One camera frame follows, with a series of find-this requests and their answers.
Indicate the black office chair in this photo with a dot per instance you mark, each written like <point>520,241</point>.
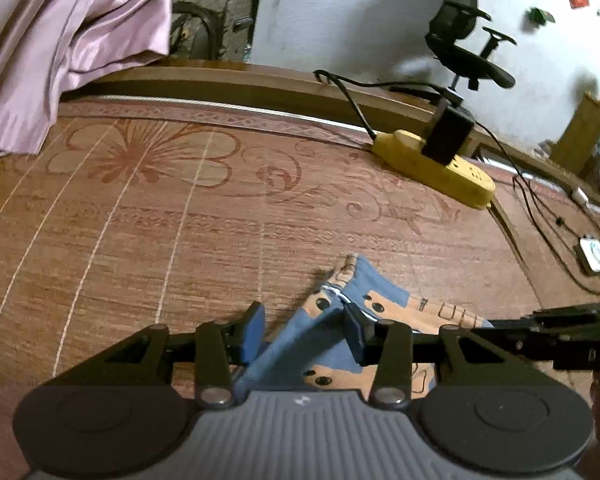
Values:
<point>455,50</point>

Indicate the patterned bag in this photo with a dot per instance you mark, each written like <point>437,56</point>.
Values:
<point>215,20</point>

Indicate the green wall decoration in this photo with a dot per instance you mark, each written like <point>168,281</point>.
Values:
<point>540,16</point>

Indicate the wooden cabinet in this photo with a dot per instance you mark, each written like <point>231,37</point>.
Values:
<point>587,130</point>

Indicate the blue car print pants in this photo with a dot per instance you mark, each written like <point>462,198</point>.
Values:
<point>380,290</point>

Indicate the wooden bed frame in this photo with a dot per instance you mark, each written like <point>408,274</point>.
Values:
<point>260,85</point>

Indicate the white charger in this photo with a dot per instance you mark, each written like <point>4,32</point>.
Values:
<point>582,196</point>

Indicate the yellow power strip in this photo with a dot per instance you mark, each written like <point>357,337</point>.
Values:
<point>460,185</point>

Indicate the white round device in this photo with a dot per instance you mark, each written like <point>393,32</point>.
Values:
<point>592,255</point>

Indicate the black power adapter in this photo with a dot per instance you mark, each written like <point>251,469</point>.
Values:
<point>447,135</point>

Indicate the pink satin bed sheet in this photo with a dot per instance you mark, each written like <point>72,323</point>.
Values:
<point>55,35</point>

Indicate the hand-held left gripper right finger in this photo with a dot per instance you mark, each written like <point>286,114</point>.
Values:
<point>356,332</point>

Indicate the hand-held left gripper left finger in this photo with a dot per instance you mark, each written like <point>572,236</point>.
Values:
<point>252,332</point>

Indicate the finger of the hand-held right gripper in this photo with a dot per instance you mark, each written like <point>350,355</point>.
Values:
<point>515,342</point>
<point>570,315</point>

